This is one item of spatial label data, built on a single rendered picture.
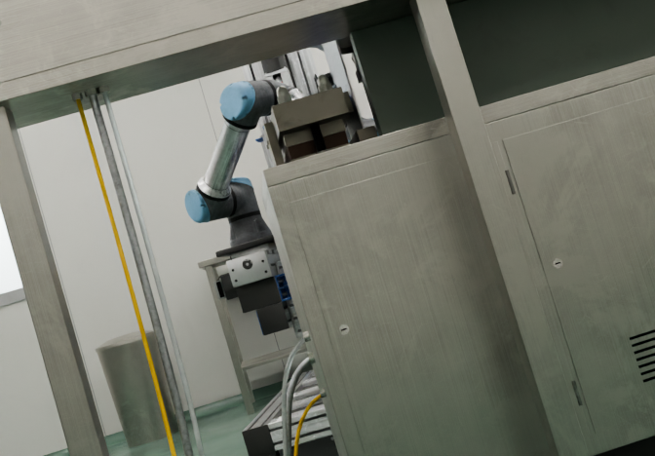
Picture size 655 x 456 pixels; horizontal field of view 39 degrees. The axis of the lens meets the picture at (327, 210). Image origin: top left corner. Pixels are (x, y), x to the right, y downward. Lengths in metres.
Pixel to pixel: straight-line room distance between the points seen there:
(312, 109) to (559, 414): 0.82
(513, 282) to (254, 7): 0.75
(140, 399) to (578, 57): 3.85
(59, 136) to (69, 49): 4.25
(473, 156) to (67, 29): 0.83
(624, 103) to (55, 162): 4.47
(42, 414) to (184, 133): 1.97
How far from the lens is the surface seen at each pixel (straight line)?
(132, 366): 5.44
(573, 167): 2.11
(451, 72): 1.89
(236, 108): 2.87
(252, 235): 3.15
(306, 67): 3.38
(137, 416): 5.48
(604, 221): 2.12
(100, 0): 1.88
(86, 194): 6.03
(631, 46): 2.22
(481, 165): 1.87
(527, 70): 2.12
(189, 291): 5.91
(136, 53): 1.85
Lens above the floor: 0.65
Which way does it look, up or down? 3 degrees up
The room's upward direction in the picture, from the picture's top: 17 degrees counter-clockwise
